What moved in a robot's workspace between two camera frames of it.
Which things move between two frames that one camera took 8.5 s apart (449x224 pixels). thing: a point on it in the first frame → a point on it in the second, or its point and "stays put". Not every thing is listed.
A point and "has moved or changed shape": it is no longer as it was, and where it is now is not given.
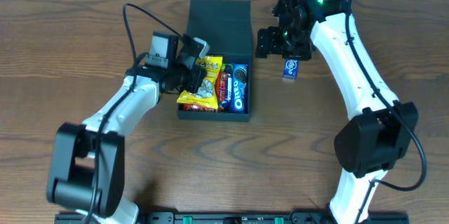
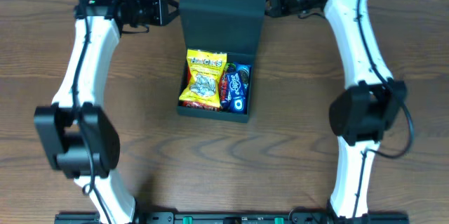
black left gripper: [196, 77] → [161, 10]
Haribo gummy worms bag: [222, 67] → [230, 67]
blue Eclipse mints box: [290, 70] → [236, 92]
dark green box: [225, 25] has moved or changed shape
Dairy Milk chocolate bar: [226, 89] stays put
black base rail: [242, 217] stays put
